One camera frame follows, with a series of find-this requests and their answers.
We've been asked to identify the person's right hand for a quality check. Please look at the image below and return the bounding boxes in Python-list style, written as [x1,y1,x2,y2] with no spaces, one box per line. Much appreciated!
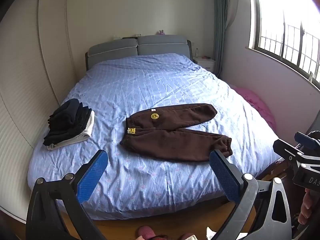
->
[298,189,320,227]

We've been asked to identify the window with dark frame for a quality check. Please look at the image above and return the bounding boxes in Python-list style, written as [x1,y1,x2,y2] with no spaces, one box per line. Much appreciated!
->
[248,0,320,91]

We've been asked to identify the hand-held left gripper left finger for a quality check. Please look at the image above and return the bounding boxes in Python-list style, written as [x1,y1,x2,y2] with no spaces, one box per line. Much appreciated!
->
[26,149,109,240]

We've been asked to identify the grey padded headboard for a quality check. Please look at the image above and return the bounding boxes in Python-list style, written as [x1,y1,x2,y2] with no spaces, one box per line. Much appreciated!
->
[85,34,193,71]

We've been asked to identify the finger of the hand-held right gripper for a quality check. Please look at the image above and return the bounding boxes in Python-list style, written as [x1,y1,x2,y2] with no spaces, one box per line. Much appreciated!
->
[273,138,315,171]
[294,131,320,153]

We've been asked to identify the pink blanket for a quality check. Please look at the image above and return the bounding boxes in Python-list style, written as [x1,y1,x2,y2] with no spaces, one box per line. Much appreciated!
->
[229,84,277,131]

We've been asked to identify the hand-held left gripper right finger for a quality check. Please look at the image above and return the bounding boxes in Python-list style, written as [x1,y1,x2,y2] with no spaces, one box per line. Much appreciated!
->
[209,149,293,240]

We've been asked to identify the blue patterned bed sheet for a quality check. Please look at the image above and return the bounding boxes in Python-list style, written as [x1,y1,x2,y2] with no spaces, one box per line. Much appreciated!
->
[27,53,282,221]

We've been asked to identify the white nightstand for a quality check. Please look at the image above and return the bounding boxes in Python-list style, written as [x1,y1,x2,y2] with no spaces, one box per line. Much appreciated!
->
[193,56,216,74]

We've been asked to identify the grey-green curtain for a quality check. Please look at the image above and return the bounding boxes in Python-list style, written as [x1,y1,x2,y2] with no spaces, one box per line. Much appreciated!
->
[212,0,240,78]

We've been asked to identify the white slatted wardrobe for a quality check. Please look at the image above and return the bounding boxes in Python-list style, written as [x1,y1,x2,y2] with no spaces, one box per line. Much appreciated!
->
[0,0,77,225]

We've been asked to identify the wooden bed frame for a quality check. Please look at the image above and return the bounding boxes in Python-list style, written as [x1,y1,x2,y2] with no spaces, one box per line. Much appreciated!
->
[259,157,288,181]

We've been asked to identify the stack of dark folded clothes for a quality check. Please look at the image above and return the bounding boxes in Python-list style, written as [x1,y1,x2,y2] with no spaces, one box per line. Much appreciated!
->
[43,98,93,147]

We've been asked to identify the brown pants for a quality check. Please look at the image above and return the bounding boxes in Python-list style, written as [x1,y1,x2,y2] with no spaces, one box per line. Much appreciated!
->
[120,103,233,162]

